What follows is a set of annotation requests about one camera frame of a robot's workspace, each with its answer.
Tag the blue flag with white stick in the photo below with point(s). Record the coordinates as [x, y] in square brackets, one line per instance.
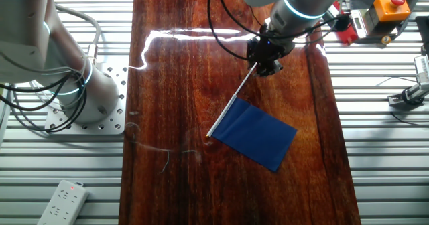
[254, 134]

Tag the wrist camera on silver bracket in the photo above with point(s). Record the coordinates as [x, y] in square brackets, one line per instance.
[342, 21]

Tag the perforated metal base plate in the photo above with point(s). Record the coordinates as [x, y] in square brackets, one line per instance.
[114, 124]

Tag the wood pattern table mat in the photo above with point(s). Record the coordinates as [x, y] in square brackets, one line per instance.
[187, 185]

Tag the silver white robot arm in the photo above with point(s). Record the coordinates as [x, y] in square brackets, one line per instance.
[20, 34]

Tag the black box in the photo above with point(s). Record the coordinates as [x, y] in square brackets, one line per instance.
[423, 34]

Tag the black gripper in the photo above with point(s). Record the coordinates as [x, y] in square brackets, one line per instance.
[271, 47]

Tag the white power strip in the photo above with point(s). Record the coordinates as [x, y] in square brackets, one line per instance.
[63, 203]

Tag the orange emergency stop box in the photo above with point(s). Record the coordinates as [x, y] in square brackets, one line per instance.
[388, 9]

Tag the silver camera on metal mount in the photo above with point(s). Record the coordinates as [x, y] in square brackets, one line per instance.
[423, 71]

